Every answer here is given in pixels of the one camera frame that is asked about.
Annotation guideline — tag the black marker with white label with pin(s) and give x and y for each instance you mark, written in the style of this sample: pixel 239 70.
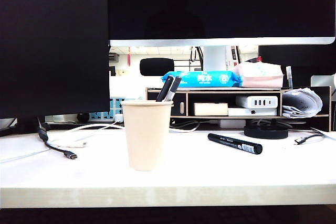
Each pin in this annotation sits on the black marker with white label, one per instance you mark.
pixel 233 143

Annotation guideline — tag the blue wet wipes pack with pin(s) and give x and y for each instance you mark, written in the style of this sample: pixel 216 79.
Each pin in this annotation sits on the blue wet wipes pack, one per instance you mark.
pixel 202 78

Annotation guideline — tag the white multi-port charger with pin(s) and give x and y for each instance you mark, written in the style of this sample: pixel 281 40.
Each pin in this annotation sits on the white multi-port charger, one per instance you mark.
pixel 257 101

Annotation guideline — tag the black office chair headrest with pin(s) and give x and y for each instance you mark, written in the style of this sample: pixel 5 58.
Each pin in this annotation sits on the black office chair headrest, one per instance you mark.
pixel 157 66

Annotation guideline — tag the white paper sheet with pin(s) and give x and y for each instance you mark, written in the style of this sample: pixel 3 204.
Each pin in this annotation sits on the white paper sheet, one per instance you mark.
pixel 325 133

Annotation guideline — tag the slim black marker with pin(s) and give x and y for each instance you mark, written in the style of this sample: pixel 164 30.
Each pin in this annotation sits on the slim black marker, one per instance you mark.
pixel 165 89

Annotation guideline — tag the black matte monitor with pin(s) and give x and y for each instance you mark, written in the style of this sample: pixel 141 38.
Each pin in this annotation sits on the black matte monitor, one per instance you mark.
pixel 52 37

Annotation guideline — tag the white rounded device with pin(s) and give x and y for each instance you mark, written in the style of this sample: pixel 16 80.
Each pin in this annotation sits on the white rounded device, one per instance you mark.
pixel 324 81

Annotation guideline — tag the rolled printed papers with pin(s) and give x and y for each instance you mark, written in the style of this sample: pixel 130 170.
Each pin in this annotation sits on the rolled printed papers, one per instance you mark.
pixel 302 103

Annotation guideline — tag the flat white box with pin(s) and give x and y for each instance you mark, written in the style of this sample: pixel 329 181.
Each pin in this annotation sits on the flat white box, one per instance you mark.
pixel 252 112

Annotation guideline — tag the beige paper cup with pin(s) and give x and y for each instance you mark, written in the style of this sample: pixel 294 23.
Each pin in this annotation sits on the beige paper cup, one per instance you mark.
pixel 147 134

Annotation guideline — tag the white plug adapter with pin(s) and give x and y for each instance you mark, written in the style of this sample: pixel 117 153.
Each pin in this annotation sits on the white plug adapter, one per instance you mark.
pixel 118 118

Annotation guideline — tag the grey marker with silver barrel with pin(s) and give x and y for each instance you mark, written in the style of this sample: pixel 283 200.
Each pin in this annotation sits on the grey marker with silver barrel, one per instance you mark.
pixel 174 85

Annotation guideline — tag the black round base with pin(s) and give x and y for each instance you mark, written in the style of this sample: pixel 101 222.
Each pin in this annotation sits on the black round base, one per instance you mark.
pixel 266 132

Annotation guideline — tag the white upright pen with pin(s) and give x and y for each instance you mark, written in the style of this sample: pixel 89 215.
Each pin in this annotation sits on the white upright pen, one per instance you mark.
pixel 289 75

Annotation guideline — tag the white adapter brick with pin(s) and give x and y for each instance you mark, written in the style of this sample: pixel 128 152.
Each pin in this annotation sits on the white adapter brick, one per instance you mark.
pixel 232 123

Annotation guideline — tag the black round plug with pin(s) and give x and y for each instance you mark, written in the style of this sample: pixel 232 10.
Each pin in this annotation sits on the black round plug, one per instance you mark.
pixel 83 116

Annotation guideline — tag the black background monitor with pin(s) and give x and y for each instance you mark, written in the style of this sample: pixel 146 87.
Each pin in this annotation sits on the black background monitor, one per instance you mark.
pixel 296 61

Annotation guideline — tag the cream rectangular box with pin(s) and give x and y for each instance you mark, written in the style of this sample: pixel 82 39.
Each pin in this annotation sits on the cream rectangular box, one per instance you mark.
pixel 210 109

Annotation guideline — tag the pink tissue pack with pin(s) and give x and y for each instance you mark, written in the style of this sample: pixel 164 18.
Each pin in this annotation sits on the pink tissue pack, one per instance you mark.
pixel 260 74

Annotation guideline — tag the wooden desk organizer shelf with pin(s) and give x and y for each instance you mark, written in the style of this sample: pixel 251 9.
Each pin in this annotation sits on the wooden desk organizer shelf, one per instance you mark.
pixel 187 102

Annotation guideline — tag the large silver-bezel monitor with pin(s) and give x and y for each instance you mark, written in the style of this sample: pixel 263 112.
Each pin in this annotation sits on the large silver-bezel monitor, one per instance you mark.
pixel 210 3

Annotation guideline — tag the white blue power strip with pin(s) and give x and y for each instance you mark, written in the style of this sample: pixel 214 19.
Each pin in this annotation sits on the white blue power strip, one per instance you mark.
pixel 105 116

